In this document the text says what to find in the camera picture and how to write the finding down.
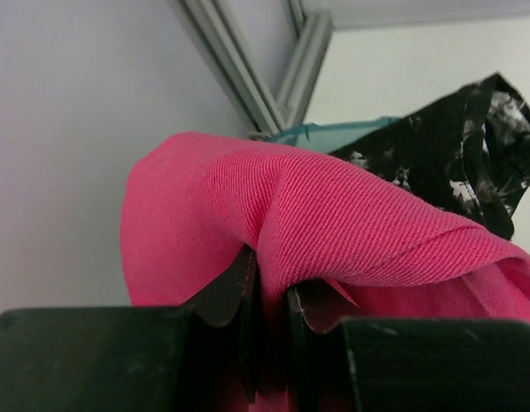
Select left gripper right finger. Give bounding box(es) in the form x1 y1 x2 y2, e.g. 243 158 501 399
287 281 530 411

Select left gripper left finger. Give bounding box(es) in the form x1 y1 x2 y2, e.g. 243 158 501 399
0 246 258 411

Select pink trousers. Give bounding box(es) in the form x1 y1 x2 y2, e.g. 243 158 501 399
120 132 530 411

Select black white patterned garment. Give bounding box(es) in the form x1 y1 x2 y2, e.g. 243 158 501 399
332 73 530 239

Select left aluminium frame post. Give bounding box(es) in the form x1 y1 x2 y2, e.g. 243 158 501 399
169 1 334 140

